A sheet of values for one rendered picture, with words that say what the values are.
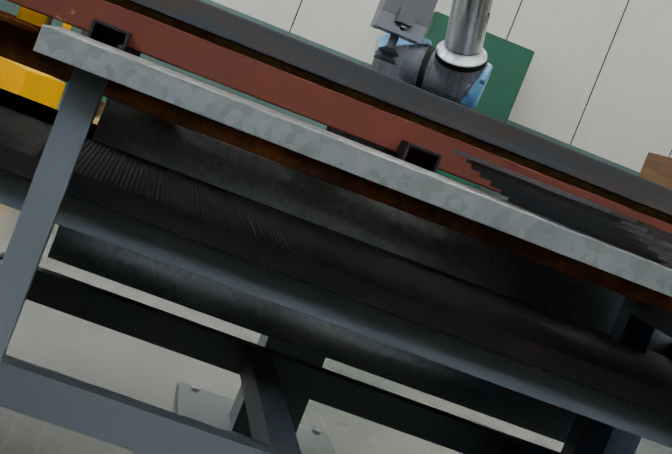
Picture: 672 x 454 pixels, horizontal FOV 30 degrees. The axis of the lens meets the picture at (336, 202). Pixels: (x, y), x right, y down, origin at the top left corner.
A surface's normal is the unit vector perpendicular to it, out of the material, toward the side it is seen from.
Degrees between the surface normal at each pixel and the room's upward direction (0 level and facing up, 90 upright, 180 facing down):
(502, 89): 90
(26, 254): 90
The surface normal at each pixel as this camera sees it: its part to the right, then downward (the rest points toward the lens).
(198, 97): 0.12, 0.12
